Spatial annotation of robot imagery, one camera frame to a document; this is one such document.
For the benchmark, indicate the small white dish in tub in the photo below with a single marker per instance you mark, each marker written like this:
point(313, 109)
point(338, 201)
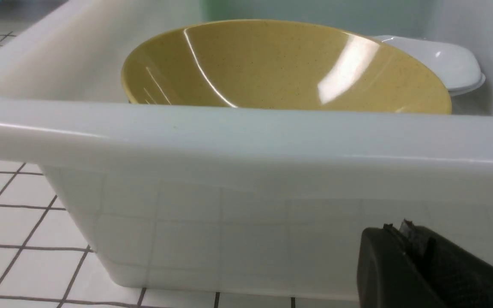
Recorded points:
point(455, 65)

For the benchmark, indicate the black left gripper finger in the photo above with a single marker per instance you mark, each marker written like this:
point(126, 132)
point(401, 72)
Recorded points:
point(414, 267)

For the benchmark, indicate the large translucent white plastic tub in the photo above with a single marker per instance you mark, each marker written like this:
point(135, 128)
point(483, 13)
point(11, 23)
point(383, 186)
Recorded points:
point(269, 202)

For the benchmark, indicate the yellow noodle bowl in tub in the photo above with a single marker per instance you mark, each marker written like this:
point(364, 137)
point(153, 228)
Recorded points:
point(279, 65)

